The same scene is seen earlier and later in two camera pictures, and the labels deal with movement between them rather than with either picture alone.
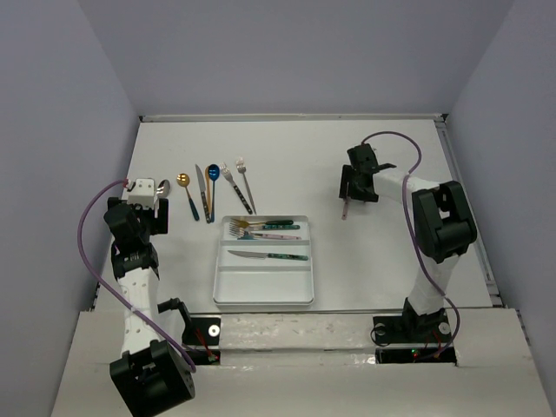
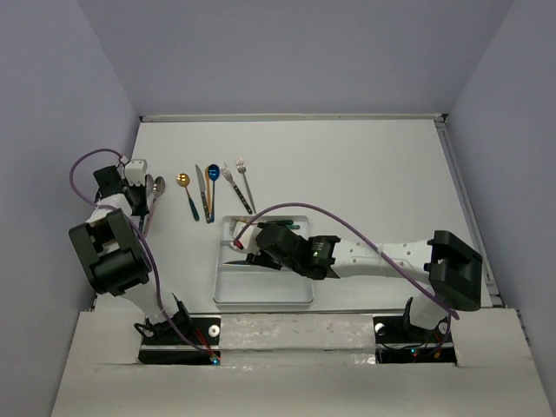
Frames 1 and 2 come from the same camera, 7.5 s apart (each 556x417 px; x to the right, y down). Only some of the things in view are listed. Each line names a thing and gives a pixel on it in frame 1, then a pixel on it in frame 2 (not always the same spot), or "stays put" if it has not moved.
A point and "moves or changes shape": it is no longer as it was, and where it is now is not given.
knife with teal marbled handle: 264,255 moves or changes shape
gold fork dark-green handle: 242,224 stays put
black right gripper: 347,186 -> 263,259
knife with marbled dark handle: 204,195 stays put
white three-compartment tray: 248,283 stays put
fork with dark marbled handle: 228,175 stays put
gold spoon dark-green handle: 183,180 stays put
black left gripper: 156,225 -> 142,209
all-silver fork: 241,168 stays put
